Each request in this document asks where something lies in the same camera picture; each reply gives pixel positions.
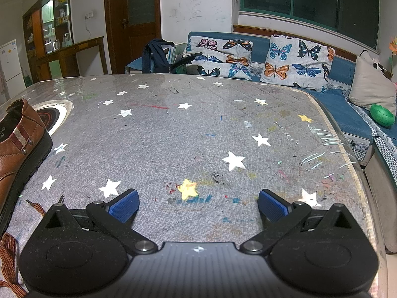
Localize grey star-print table cover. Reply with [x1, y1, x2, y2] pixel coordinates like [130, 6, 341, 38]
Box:
[0, 74, 388, 298]

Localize blue sofa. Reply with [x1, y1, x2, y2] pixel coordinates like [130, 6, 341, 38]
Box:
[126, 31, 397, 168]

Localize brown wooden door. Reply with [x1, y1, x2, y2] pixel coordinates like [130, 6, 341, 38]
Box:
[104, 0, 162, 75]

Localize wooden shelf cabinet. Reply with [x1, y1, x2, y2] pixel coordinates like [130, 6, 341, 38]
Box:
[22, 0, 73, 84]

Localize panda plush toy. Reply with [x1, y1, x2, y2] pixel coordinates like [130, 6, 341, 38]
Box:
[370, 58, 392, 79]

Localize white refrigerator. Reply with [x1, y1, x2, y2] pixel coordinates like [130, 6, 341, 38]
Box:
[0, 39, 27, 106]

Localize butterfly print pillow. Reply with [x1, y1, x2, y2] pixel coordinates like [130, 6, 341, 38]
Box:
[189, 54, 252, 80]
[185, 35, 253, 66]

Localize green round toy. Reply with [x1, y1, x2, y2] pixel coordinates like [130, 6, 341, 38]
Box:
[370, 103, 393, 128]

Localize brown wooden sofa backboard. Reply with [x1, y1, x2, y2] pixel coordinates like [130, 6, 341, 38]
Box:
[233, 24, 366, 63]

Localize green framed window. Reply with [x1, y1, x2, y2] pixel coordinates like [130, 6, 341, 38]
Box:
[239, 0, 380, 50]

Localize plain grey pillow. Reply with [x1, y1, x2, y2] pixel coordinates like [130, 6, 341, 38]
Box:
[348, 50, 397, 117]

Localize black curved plastic object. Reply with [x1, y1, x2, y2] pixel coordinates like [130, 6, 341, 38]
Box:
[171, 52, 203, 69]

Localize brown wooden side table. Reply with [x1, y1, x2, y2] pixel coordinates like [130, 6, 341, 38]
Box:
[34, 36, 108, 81]

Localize brown shoelace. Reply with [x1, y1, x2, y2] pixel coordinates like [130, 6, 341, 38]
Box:
[0, 195, 66, 298]

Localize brown leather shoe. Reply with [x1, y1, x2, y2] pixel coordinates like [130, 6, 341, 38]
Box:
[0, 98, 53, 236]

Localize dark blue backpack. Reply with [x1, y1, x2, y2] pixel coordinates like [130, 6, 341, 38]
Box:
[142, 39, 176, 74]

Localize grey patterned sofa cover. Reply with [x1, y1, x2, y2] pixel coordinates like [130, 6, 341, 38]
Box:
[339, 99, 397, 193]

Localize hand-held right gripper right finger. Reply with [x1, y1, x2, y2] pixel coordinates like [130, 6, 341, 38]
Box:
[240, 188, 357, 255]

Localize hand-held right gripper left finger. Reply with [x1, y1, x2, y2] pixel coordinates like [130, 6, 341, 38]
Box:
[40, 189, 159, 255]

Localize stack of books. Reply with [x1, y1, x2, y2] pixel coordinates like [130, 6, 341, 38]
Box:
[167, 42, 187, 66]

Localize large butterfly print cushion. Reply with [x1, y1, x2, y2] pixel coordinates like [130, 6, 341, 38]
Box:
[260, 34, 336, 93]

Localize artificial flowers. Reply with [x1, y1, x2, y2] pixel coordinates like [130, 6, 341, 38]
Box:
[389, 36, 397, 66]

